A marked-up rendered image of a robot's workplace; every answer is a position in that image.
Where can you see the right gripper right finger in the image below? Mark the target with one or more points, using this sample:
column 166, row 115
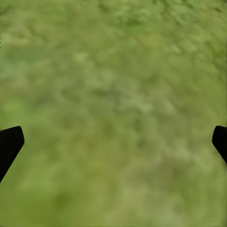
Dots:
column 219, row 140

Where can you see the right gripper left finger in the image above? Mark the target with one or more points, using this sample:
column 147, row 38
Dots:
column 11, row 142

